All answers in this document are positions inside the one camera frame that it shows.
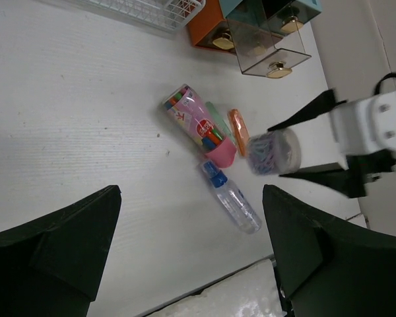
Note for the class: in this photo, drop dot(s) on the clear drawer gold knob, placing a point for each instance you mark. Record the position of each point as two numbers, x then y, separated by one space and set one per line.
270 49

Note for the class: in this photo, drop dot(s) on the clear bottle blue cap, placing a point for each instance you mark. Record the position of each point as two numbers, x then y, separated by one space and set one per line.
231 198

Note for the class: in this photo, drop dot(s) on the green highlighter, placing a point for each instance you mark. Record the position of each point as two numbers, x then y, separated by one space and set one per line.
219 121

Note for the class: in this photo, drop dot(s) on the orange highlighter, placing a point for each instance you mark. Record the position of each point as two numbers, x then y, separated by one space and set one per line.
239 130

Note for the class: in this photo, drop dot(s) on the clear jar of paperclips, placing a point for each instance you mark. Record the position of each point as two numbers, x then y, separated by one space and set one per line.
275 152

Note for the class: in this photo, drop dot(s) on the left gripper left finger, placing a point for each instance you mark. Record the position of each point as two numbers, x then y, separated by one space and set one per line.
53 265

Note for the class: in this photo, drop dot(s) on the white wire desk organizer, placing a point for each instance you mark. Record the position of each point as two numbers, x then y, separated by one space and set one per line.
169 16

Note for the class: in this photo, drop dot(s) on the teal orange drawer box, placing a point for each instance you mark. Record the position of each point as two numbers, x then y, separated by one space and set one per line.
210 30

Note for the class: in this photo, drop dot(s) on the pink marker tube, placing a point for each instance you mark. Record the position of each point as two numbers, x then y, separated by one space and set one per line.
187 109

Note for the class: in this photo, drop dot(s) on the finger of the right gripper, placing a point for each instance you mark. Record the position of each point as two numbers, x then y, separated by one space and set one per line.
322 104
350 181

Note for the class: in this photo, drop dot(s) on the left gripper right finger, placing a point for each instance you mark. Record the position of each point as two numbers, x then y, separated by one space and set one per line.
328 266

